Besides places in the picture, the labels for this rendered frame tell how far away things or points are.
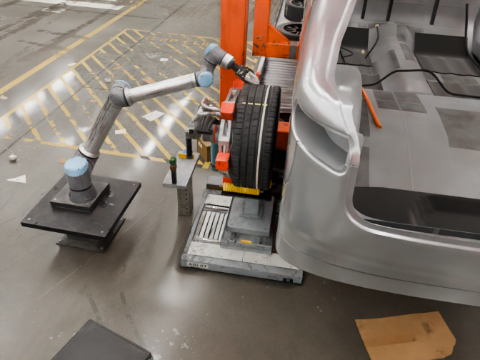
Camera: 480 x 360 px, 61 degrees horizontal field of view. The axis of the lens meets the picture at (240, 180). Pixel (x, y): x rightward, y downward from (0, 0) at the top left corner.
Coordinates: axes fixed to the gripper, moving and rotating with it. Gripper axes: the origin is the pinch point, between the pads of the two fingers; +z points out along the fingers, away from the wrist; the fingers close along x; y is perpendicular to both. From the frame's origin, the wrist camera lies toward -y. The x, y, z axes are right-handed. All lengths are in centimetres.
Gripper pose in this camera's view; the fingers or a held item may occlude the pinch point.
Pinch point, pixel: (257, 82)
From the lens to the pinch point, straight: 264.7
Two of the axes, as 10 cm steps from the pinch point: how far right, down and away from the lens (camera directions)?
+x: 5.5, -8.0, -2.3
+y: -1.2, 2.0, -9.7
